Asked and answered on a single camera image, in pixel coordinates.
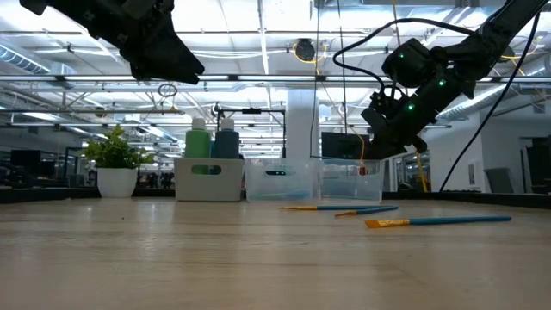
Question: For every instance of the green paint bottle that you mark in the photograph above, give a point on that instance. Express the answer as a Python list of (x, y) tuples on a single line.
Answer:
[(198, 146)]

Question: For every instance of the opaque white plastic bin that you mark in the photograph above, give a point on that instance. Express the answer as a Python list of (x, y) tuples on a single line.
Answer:
[(206, 187)]

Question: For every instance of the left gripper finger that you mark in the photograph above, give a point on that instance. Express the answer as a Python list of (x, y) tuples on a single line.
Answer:
[(168, 60)]

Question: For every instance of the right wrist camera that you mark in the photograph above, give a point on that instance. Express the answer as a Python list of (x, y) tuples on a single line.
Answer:
[(373, 113)]

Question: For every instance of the black monitor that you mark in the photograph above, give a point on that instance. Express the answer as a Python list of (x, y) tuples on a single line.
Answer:
[(344, 146)]

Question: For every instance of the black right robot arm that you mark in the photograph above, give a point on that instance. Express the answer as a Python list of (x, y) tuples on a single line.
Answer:
[(495, 30)]

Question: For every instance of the white square column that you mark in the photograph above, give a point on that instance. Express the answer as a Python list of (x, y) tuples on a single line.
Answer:
[(301, 129)]

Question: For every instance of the grey office chair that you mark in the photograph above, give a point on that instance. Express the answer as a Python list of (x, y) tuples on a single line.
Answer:
[(501, 181)]

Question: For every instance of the black gantry frame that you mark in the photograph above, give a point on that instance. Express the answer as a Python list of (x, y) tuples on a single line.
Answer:
[(251, 110)]

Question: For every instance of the black paint bottle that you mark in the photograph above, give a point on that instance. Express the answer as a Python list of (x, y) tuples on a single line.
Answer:
[(227, 144)]

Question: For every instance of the clear plastic bin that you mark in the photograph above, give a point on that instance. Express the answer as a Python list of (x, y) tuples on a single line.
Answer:
[(280, 185), (348, 185)]

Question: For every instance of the potted green plant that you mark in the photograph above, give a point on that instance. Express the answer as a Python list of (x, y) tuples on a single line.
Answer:
[(116, 181)]

